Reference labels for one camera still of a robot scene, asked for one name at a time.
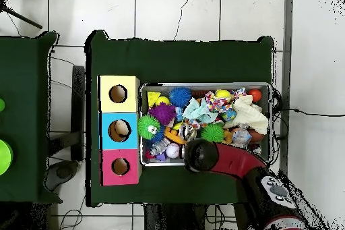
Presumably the wooden box with three holes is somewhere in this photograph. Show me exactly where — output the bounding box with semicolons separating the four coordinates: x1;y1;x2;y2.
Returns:
97;75;142;187

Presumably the crushed silver drink can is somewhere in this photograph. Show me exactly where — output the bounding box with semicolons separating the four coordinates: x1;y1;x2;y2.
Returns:
178;122;197;142

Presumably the purple spiky toy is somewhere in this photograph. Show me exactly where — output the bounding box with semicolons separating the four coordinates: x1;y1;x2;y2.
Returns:
148;102;177;126

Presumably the dark green side tablecloth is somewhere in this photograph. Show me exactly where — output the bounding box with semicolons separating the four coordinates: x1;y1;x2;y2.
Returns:
0;31;63;204

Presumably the lime green bowl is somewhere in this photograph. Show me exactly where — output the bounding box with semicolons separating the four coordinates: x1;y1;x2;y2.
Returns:
0;139;13;176

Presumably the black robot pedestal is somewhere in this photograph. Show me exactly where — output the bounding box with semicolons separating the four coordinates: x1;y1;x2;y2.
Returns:
144;203;210;230

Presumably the black tripod leg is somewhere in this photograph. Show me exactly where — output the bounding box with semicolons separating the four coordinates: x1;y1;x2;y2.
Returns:
0;3;43;30

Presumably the colourful patterned cloth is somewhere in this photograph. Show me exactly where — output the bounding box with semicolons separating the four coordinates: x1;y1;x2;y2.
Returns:
203;87;247;114

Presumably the black cable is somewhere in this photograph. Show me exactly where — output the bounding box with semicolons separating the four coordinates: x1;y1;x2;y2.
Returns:
277;107;345;118

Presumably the light blue cloth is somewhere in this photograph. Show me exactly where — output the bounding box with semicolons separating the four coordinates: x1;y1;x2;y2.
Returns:
182;97;218;124

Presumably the yellow ball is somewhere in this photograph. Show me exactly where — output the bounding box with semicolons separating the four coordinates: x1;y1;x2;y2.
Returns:
214;88;232;102

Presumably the plain green spiky ball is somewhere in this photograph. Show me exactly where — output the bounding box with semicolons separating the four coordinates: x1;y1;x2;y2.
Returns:
200;123;225;144

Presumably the blue spiky ball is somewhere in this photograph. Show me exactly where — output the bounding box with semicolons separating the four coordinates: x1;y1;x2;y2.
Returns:
150;125;166;143
168;87;193;109

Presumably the green spiky ball with eyes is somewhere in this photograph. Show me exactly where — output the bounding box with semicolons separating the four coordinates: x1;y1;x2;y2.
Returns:
137;115;162;141

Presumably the shallow clear mesh bin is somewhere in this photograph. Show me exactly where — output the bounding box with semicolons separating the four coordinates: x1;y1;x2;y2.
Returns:
139;82;272;167

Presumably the cream white cloth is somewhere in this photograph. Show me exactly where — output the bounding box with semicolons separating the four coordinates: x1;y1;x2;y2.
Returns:
222;94;270;135

